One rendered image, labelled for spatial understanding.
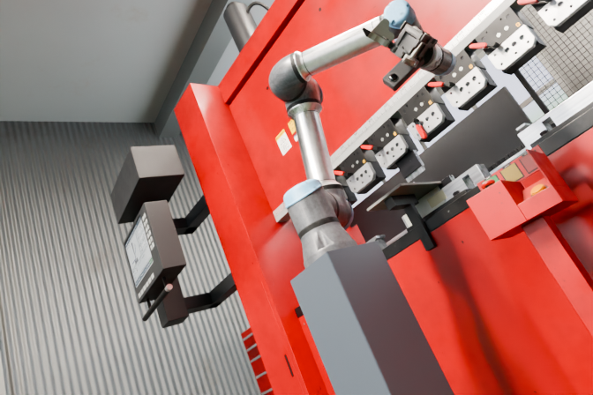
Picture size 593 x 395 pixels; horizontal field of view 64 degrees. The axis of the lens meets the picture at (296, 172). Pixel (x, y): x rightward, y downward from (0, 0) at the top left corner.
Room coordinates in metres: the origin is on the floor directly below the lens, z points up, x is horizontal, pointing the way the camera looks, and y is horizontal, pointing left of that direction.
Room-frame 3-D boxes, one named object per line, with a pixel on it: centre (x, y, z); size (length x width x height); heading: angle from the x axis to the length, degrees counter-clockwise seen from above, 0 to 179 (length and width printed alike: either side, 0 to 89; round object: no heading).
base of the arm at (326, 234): (1.23, 0.01, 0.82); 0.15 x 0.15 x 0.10
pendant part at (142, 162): (2.35, 0.81, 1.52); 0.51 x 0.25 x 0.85; 41
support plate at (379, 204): (1.73, -0.34, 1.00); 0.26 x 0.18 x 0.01; 137
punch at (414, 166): (1.84, -0.44, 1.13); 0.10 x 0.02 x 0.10; 47
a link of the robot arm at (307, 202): (1.24, 0.01, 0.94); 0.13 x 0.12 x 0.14; 160
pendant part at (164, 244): (2.25, 0.85, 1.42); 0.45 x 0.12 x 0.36; 41
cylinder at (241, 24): (2.30, -0.15, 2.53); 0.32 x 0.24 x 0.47; 47
